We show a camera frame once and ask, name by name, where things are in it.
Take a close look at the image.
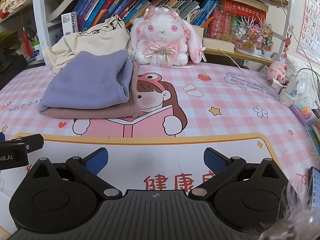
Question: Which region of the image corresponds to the cream canvas tote bag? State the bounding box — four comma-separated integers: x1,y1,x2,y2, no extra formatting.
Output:
43,15,130,73

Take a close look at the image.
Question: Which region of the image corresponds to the olive green garment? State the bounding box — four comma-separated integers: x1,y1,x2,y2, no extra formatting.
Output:
0,31,21,54

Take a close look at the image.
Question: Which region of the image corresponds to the white charging cable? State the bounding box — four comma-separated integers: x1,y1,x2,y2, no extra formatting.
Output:
218,48,276,83

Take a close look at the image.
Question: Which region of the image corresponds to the white lotion bottle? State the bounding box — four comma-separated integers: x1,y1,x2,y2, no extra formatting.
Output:
31,41,44,62

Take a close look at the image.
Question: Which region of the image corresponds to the cream flat box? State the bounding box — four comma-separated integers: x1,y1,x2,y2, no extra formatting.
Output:
202,37,234,53

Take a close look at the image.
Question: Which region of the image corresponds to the white bookshelf frame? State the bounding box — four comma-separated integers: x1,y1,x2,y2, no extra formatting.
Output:
33,0,62,66

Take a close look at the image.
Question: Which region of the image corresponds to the white pink plush bunny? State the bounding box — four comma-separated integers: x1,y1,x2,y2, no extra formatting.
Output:
130,6,204,67

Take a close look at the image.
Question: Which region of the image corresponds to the red book box set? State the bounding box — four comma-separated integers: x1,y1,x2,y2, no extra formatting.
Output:
206,0,268,43

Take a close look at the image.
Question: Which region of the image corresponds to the pink checkered cartoon desk mat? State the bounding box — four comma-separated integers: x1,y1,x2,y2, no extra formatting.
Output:
1,63,319,239

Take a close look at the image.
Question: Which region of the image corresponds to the colourful bead ornament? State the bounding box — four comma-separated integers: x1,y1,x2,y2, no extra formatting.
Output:
233,16,273,55

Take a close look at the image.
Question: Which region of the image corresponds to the stack of spiral notebooks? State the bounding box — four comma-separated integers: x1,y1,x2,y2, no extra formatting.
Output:
307,107,319,155

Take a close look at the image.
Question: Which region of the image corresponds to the small pink plush pig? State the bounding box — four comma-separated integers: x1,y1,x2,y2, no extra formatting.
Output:
266,61,288,85

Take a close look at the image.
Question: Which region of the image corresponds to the row of colourful books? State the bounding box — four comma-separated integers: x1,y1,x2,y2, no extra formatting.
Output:
71,0,219,31

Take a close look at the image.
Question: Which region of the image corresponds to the black smartphone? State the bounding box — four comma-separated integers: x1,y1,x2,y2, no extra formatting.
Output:
308,166,320,210

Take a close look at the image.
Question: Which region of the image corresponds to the purple pen case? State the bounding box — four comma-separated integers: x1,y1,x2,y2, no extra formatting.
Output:
290,105,308,127

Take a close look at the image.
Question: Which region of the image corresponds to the white power adapter block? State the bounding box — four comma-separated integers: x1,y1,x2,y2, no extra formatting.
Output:
271,78,308,107

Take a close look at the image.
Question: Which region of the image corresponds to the purple and pink knit sweater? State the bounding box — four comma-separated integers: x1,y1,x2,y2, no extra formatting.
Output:
39,50,142,119

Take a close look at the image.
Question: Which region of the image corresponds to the alphabet wall poster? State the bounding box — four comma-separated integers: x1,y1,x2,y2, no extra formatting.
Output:
297,0,319,65

